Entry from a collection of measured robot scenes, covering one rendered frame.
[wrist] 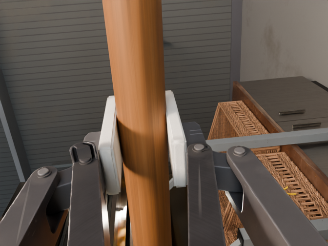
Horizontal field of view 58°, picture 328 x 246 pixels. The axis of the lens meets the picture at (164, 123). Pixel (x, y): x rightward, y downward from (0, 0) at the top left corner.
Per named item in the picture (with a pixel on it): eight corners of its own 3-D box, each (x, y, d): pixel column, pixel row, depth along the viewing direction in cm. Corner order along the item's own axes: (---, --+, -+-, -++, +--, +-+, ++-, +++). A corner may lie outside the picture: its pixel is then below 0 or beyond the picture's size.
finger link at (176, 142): (171, 141, 15) (186, 140, 15) (161, 90, 21) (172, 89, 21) (174, 189, 16) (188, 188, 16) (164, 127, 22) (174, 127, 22)
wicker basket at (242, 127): (271, 224, 156) (219, 230, 155) (237, 162, 206) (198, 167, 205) (282, 146, 134) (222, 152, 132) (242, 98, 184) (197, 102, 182)
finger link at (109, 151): (120, 194, 16) (106, 196, 16) (123, 132, 22) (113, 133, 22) (112, 148, 14) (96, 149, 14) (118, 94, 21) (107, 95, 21)
